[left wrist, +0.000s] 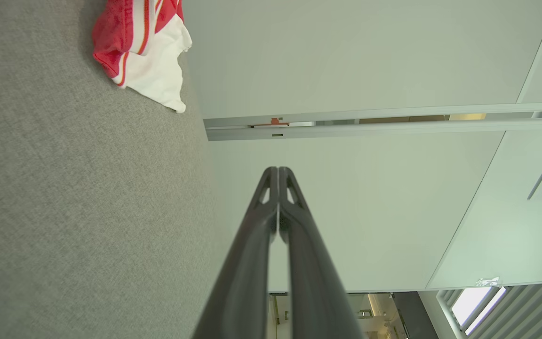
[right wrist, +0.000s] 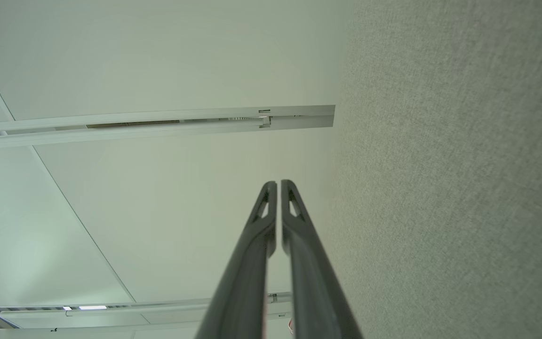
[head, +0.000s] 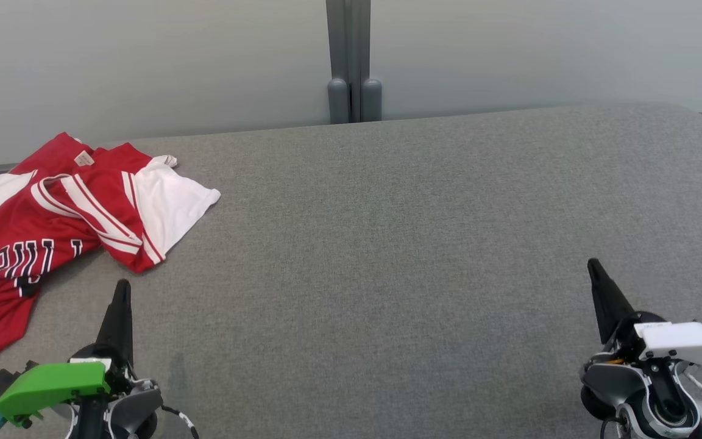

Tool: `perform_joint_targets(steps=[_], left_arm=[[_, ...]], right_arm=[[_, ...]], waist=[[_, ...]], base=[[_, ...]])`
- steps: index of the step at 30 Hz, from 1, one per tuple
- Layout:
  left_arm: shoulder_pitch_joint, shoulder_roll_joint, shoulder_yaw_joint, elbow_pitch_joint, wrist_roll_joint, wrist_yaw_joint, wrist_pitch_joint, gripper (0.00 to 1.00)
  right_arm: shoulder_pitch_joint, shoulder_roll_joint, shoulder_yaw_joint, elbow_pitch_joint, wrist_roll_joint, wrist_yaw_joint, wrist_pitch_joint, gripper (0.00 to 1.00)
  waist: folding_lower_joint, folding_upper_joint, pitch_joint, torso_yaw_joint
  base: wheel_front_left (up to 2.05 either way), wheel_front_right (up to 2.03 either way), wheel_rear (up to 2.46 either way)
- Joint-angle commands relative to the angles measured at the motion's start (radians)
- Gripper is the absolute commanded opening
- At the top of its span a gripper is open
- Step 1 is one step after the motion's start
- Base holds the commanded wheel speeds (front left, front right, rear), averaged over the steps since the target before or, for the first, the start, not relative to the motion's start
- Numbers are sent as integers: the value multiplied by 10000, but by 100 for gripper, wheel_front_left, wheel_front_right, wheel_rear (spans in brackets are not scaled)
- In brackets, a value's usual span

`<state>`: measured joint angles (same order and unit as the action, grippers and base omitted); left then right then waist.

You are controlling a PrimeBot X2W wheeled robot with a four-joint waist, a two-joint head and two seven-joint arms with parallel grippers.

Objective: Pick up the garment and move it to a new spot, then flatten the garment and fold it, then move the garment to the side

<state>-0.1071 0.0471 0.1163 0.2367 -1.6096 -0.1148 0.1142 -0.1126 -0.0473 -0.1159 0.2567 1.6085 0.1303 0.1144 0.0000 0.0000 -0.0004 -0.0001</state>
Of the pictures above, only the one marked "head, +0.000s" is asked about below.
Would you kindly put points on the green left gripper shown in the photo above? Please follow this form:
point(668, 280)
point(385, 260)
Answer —
point(52, 384)

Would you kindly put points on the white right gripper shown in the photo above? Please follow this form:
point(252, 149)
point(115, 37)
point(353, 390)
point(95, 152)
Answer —
point(686, 341)

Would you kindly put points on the red Bulls jersey white sleeves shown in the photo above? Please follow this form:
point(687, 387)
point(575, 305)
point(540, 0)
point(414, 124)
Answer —
point(16, 219)

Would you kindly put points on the grey double partition post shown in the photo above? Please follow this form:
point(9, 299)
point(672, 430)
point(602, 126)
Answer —
point(354, 73)

